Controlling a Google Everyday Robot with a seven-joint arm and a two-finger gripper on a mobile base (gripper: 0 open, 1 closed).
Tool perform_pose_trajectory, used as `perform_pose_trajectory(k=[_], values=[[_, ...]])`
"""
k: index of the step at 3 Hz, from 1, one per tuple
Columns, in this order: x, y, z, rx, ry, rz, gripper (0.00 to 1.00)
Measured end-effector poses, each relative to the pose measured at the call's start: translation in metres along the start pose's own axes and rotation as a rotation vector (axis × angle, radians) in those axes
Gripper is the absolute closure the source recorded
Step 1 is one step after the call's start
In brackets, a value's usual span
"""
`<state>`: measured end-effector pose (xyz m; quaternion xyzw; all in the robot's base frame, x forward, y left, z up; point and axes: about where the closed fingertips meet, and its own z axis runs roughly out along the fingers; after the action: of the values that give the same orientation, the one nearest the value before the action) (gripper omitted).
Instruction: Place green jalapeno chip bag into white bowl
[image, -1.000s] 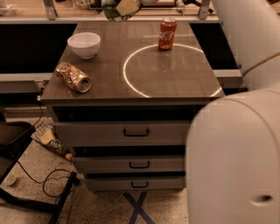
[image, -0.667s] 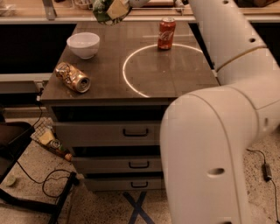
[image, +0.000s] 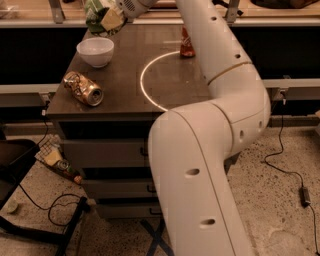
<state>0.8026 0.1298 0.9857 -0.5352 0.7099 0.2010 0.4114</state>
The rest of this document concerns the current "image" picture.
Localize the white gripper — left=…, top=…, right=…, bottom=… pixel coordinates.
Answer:
left=101, top=0, right=157, bottom=31

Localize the green jalapeno chip bag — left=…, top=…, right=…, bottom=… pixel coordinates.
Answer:
left=84, top=0, right=126, bottom=37

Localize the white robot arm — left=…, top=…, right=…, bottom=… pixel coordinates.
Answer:
left=148, top=0, right=271, bottom=256

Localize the white bowl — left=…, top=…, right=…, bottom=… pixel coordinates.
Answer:
left=76, top=37, right=114, bottom=68

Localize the grey drawer cabinet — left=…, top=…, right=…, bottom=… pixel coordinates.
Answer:
left=48, top=25, right=209, bottom=206

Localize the crushed gold can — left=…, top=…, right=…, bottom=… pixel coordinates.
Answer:
left=63, top=71, right=104, bottom=106

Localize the red soda can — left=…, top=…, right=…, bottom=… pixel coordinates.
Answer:
left=180, top=26, right=195, bottom=57

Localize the top drawer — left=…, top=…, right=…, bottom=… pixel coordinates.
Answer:
left=62, top=139, right=148, bottom=169

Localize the drawer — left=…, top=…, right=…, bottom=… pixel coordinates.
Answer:
left=62, top=139, right=148, bottom=169
left=96, top=203, right=162, bottom=219
left=82, top=179, right=156, bottom=199

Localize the middle drawer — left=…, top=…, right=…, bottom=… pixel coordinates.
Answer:
left=82, top=179, right=156, bottom=199

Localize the bottom drawer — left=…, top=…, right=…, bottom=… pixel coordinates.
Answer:
left=96, top=203, right=162, bottom=219

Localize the lime wedge on floor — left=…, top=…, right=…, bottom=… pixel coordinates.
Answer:
left=6, top=200, right=19, bottom=214

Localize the blue tape cross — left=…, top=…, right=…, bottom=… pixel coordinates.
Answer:
left=140, top=219, right=174, bottom=256

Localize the black chair frame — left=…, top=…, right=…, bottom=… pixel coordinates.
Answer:
left=0, top=139, right=89, bottom=256

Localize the black floor cable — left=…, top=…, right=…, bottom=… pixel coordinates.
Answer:
left=18, top=183, right=83, bottom=228

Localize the black power adapter cable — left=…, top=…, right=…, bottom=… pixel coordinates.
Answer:
left=260, top=99, right=320, bottom=256

